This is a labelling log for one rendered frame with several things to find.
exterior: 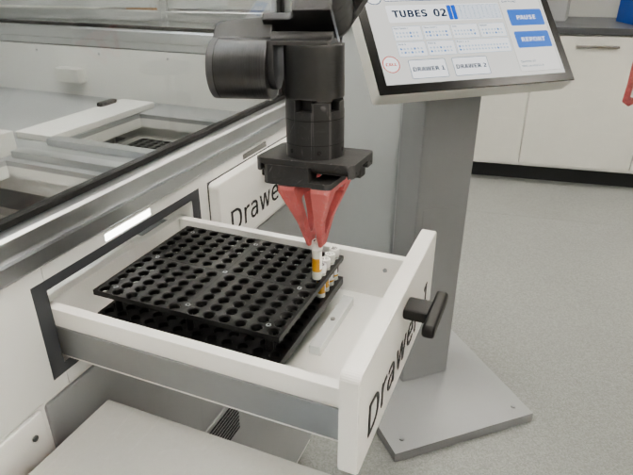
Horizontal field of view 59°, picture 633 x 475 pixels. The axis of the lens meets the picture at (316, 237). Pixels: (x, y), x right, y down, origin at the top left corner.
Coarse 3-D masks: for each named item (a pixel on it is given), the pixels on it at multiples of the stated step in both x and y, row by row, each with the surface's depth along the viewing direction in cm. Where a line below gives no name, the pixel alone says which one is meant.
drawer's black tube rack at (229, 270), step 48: (192, 240) 71; (240, 240) 70; (96, 288) 60; (144, 288) 61; (192, 288) 60; (240, 288) 61; (288, 288) 60; (336, 288) 66; (192, 336) 58; (240, 336) 57; (288, 336) 57
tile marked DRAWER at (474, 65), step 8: (472, 56) 128; (480, 56) 129; (456, 64) 126; (464, 64) 127; (472, 64) 127; (480, 64) 128; (488, 64) 129; (456, 72) 126; (464, 72) 126; (472, 72) 127; (480, 72) 127; (488, 72) 128
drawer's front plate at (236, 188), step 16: (256, 160) 90; (224, 176) 83; (240, 176) 86; (256, 176) 91; (224, 192) 82; (240, 192) 87; (256, 192) 92; (224, 208) 83; (240, 208) 87; (272, 208) 98; (256, 224) 94
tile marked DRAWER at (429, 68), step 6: (408, 60) 123; (414, 60) 123; (420, 60) 124; (426, 60) 124; (432, 60) 125; (438, 60) 125; (444, 60) 126; (414, 66) 123; (420, 66) 123; (426, 66) 124; (432, 66) 124; (438, 66) 125; (444, 66) 125; (414, 72) 123; (420, 72) 123; (426, 72) 123; (432, 72) 124; (438, 72) 124; (444, 72) 125; (414, 78) 122; (420, 78) 123
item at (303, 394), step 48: (144, 240) 72; (288, 240) 72; (384, 288) 70; (96, 336) 57; (144, 336) 54; (336, 336) 63; (192, 384) 54; (240, 384) 51; (288, 384) 49; (336, 384) 47; (336, 432) 49
